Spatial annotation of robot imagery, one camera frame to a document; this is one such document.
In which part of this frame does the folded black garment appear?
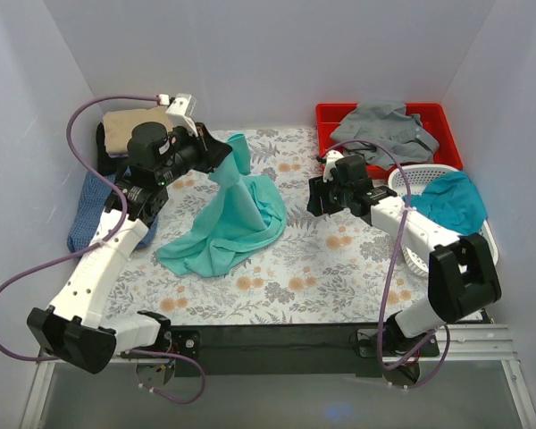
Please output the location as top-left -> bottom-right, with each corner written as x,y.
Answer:
96,122 -> 119,176

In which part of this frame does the folded beige shirt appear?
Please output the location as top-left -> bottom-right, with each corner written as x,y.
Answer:
103,106 -> 173,156

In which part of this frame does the grey polo shirt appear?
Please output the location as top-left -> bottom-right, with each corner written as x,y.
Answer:
331,102 -> 440,170

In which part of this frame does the aluminium frame rail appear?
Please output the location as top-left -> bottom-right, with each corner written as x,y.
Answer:
22,324 -> 536,428

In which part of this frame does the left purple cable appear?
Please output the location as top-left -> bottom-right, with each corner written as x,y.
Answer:
0,94 -> 205,406

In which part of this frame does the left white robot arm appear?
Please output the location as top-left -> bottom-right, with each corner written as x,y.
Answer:
27,122 -> 232,374

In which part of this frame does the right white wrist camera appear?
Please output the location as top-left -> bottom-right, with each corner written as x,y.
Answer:
316,150 -> 344,182

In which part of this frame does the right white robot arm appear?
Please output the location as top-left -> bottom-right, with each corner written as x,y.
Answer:
307,150 -> 502,356

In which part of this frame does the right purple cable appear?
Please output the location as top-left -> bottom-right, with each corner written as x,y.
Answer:
323,140 -> 451,391

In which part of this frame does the blue checkered shirt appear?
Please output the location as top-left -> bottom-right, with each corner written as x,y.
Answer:
67,172 -> 157,254

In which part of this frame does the mint green t shirt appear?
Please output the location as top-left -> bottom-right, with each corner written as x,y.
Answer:
155,134 -> 287,278

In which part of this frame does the white plastic basket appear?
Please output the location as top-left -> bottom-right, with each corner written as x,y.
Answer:
387,164 -> 498,278

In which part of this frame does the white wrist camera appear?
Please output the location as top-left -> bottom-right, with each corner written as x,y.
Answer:
157,93 -> 197,136
316,150 -> 344,182

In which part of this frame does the teal blue t shirt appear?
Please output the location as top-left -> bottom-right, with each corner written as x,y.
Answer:
410,172 -> 488,235

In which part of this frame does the red plastic tray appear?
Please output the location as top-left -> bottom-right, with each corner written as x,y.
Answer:
315,103 -> 463,170

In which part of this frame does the purple cable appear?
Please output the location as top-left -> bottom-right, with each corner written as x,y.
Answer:
323,140 -> 451,391
0,94 -> 205,406

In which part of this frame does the floral patterned table mat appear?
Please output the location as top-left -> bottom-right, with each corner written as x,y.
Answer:
104,128 -> 427,324

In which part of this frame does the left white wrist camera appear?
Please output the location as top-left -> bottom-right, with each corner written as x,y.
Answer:
157,93 -> 197,136

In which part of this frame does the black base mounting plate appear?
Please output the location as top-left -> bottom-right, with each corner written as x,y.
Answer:
120,322 -> 440,379

